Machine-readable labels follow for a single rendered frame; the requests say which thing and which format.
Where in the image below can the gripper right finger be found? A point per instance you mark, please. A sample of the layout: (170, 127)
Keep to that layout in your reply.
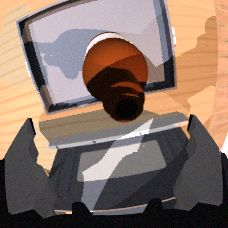
(202, 185)

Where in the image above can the grey rectangular tray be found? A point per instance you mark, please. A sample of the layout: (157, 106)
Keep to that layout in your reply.
(54, 40)

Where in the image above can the dark brown bottle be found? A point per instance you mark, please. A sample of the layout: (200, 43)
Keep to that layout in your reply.
(112, 72)

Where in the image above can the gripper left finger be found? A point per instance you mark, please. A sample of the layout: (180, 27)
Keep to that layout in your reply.
(26, 193)

